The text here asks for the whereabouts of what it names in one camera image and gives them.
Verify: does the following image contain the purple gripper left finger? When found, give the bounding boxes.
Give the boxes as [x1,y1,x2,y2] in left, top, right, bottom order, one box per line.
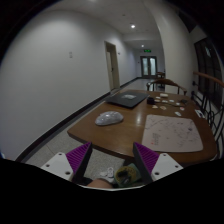
[40,141,93,183]

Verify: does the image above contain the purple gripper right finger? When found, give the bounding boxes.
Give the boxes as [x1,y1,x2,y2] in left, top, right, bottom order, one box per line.
[132,141,184,185]

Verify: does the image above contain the pale pink mouse pad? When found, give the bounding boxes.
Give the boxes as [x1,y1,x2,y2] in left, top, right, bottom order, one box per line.
[142,115,203,153]

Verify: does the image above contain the white computer mouse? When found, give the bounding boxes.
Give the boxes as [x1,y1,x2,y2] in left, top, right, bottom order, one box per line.
[95,111,124,126]

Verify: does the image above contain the yellow green bag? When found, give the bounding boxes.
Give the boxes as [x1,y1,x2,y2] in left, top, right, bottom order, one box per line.
[114,163,141,187]

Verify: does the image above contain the white shoe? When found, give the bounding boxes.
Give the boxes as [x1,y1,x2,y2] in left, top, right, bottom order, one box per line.
[100,167,114,183]

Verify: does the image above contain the small black box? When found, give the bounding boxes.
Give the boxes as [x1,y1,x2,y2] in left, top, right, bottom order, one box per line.
[147,97,155,105]

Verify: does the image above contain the dark closed laptop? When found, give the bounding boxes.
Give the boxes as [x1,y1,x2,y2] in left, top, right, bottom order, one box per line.
[106,91,148,109]

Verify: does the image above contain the wooden chair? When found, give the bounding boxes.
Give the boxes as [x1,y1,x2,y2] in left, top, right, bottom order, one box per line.
[146,78,187,95]

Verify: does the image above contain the black metal railing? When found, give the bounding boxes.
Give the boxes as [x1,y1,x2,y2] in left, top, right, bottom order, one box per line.
[191,71,224,149]

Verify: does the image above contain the glass double door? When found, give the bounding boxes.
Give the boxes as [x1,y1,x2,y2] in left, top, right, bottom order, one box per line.
[140,56,157,78]

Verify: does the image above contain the green exit sign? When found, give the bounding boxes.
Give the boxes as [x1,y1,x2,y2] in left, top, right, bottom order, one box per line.
[144,49,152,53]

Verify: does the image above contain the wooden door in wall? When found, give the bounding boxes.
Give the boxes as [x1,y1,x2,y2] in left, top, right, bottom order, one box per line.
[105,42,120,90]

